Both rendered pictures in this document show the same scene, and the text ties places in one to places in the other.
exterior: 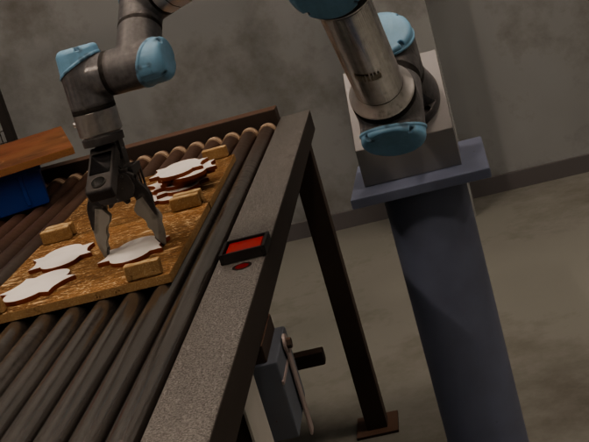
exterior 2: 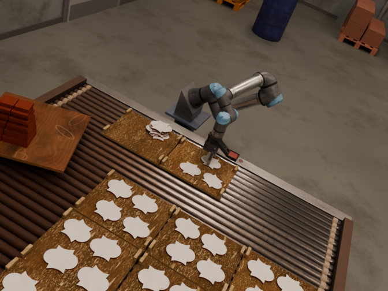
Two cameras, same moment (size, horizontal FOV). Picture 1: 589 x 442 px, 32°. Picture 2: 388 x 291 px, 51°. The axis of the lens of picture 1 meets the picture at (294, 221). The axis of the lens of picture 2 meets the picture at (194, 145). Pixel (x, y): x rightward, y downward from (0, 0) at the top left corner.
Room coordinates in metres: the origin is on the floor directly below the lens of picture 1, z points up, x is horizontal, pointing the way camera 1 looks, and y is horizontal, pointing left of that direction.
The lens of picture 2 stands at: (1.77, 2.32, 2.49)
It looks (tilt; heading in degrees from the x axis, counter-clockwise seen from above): 36 degrees down; 273
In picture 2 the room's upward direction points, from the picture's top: 22 degrees clockwise
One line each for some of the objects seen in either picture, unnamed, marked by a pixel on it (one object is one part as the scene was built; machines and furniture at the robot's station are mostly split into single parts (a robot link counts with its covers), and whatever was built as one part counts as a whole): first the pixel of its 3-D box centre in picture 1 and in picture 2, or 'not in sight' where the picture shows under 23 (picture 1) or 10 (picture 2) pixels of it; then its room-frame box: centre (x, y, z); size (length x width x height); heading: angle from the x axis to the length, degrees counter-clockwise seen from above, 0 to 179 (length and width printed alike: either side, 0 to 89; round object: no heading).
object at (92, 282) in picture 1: (98, 261); (200, 167); (1.78, 0.35, 0.93); 0.41 x 0.35 x 0.02; 172
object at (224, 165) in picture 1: (146, 198); (143, 135); (2.20, 0.29, 0.93); 0.41 x 0.35 x 0.02; 172
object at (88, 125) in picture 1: (96, 124); (217, 133); (1.77, 0.28, 1.16); 0.08 x 0.08 x 0.05
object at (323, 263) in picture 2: not in sight; (179, 183); (1.86, 0.54, 0.90); 1.95 x 0.05 x 0.05; 172
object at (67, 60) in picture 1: (86, 78); (222, 122); (1.77, 0.27, 1.24); 0.09 x 0.08 x 0.11; 72
